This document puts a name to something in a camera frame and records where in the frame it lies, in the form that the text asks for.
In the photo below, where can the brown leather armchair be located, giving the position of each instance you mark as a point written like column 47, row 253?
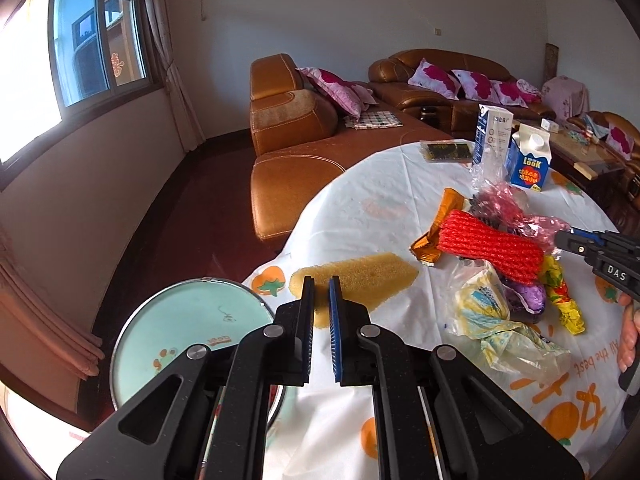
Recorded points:
column 622, row 162

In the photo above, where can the tall white blue carton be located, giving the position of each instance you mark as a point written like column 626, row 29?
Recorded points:
column 492, row 135

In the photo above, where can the orange snack wrapper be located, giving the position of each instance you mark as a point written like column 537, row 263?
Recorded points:
column 447, row 207

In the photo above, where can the person's right hand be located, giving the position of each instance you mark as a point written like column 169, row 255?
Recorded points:
column 627, row 347

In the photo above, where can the purple shiny wrapper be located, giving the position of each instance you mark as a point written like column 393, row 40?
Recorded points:
column 527, row 301

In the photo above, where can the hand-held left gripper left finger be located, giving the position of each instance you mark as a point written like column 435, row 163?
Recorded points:
column 307, row 325

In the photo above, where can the yellow red crumpled wrapper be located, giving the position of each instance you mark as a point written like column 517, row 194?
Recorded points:
column 565, row 305

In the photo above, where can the pink curtain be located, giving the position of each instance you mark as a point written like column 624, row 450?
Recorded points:
column 40, row 320

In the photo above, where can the pale curtain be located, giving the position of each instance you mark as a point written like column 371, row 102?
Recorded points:
column 170, row 50

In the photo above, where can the red paper window decoration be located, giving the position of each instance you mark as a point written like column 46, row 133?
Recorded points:
column 117, row 65

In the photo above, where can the white yellow plastic bag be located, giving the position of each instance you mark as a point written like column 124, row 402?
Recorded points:
column 480, row 305

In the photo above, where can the small white box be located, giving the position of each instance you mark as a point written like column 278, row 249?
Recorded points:
column 550, row 125

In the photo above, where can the blue white gable carton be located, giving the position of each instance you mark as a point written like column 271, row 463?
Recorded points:
column 530, row 170

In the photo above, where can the yellow sponge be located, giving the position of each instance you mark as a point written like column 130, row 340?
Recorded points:
column 370, row 272

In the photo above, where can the glass top coffee table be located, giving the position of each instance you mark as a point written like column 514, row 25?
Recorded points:
column 585, row 152

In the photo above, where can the pink cloth cover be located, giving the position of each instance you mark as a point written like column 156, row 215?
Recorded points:
column 565, row 97

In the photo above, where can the brown rolled mat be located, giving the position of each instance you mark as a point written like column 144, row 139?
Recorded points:
column 551, row 60

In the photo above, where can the light green cartoon waste bin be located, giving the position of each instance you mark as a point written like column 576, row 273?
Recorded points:
column 190, row 315

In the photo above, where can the clear red printed plastic bag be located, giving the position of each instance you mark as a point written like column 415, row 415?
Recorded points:
column 505, row 203

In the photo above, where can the window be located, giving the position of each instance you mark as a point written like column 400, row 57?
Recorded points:
column 85, row 50

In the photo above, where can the brown leather chaise sofa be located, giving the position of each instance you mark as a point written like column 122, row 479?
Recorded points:
column 300, row 175

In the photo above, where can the checked cloth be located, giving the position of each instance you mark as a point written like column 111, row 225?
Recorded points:
column 375, row 120

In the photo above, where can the dark foam net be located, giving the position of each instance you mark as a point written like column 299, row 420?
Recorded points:
column 480, row 209

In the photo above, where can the pink floral pillow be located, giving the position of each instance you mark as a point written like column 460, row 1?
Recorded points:
column 432, row 79
column 475, row 85
column 531, row 90
column 367, row 94
column 621, row 140
column 510, row 92
column 330, row 87

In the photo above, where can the red foam net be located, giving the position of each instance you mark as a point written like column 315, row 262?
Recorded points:
column 490, row 245

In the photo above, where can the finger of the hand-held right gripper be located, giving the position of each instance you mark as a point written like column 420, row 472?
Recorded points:
column 580, row 233
column 570, row 246

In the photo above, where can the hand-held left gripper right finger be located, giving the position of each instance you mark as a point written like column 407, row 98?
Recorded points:
column 335, row 332

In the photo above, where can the dark seaweed packet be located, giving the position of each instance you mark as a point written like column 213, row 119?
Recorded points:
column 445, row 151

